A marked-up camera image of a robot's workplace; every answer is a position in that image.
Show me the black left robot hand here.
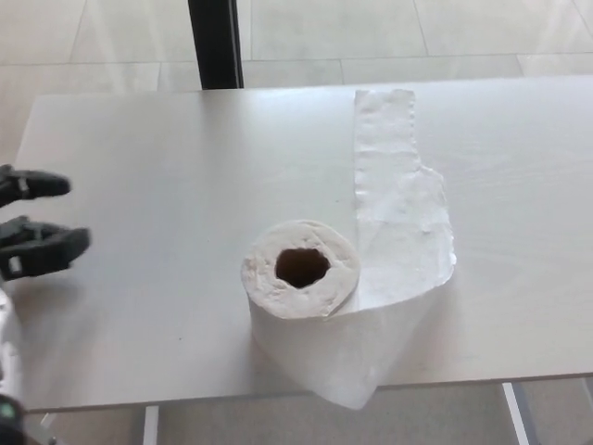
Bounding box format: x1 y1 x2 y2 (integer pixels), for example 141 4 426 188
0 164 92 282

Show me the white toilet paper roll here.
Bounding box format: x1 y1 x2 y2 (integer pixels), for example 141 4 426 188
240 87 460 412

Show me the white metal table leg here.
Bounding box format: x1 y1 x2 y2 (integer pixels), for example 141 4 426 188
142 404 159 445
501 381 533 445

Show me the black vertical post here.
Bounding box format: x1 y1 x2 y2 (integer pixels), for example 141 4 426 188
187 0 246 90

